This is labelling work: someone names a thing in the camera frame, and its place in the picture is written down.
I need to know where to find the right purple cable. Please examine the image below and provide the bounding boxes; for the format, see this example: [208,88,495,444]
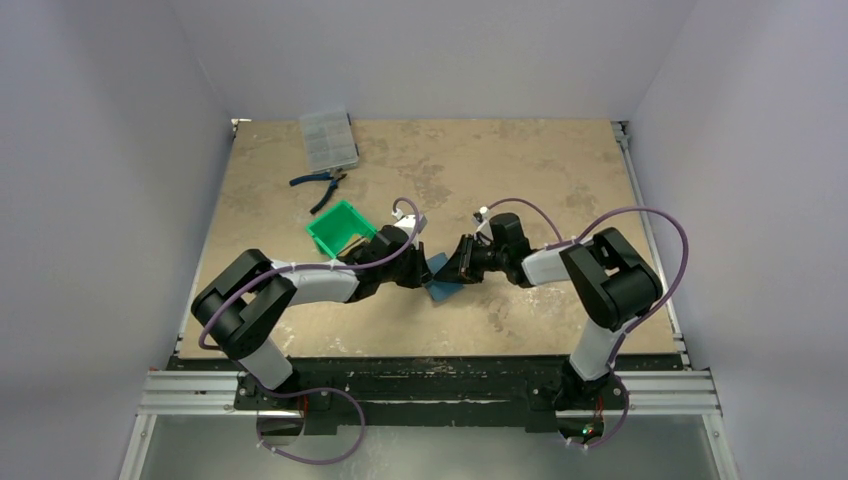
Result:
[483,197,690,372]

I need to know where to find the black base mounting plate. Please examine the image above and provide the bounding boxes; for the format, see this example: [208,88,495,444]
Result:
[165,354,684,439]

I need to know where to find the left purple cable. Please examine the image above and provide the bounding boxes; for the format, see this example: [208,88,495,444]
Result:
[197,196,424,351]

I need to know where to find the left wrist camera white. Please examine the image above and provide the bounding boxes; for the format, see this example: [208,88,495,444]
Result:
[395,214,428,236]

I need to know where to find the blue handled pliers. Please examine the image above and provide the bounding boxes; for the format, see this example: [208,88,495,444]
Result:
[289,168,348,216]

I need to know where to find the blue card holder wallet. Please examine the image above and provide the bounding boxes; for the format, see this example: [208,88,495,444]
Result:
[425,252,464,303]

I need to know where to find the purple cable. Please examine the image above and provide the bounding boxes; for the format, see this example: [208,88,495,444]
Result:
[197,196,424,351]
[483,197,690,372]

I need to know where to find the clear plastic organizer box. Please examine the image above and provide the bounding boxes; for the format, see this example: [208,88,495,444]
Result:
[299,108,360,173]

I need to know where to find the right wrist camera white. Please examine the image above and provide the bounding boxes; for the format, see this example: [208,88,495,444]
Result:
[472,206,493,244]

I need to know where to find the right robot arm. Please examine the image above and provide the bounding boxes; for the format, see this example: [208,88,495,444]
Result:
[434,213,663,407]

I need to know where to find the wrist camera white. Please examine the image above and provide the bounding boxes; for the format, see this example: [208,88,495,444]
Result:
[395,214,428,236]
[472,206,493,244]

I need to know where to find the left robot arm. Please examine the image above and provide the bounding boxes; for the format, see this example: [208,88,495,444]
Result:
[190,225,432,409]

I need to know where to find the green plastic bin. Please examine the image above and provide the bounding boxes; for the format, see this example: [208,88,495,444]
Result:
[305,200,377,258]

